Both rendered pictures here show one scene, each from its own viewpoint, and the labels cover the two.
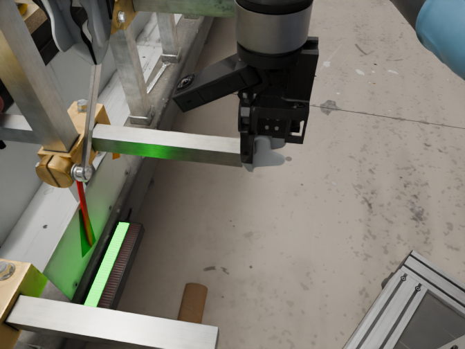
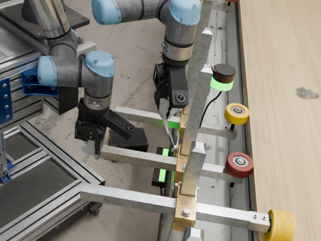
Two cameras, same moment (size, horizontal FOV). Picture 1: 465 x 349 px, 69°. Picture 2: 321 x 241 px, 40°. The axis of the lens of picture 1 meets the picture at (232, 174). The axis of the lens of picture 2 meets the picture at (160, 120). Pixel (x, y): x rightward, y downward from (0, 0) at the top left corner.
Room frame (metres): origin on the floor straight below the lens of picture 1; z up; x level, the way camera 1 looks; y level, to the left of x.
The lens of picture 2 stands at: (1.32, -0.02, 1.79)
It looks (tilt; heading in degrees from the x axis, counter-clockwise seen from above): 39 degrees down; 171
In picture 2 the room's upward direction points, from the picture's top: 10 degrees clockwise
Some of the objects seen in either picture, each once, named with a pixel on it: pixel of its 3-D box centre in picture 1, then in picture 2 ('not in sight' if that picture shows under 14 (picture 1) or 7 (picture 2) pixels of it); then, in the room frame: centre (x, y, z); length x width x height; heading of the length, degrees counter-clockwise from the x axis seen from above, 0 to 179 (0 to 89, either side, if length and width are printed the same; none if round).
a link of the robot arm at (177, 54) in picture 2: not in sight; (176, 48); (0.34, 0.15, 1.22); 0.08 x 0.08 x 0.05
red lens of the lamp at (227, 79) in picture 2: not in sight; (224, 73); (0.34, 0.29, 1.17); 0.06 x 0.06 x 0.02
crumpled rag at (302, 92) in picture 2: not in sight; (307, 92); (0.01, 0.72, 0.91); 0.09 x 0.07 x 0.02; 67
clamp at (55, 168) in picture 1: (73, 142); (185, 162); (0.36, 0.24, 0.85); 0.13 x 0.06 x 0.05; 171
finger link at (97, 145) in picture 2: not in sight; (98, 141); (0.36, -0.03, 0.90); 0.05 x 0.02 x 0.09; 171
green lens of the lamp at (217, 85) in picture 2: not in sight; (221, 81); (0.34, 0.29, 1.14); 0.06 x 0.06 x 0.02
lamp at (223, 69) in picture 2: not in sight; (215, 101); (0.34, 0.29, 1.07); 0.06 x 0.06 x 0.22; 81
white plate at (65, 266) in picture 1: (96, 209); (173, 170); (0.30, 0.22, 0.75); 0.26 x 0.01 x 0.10; 171
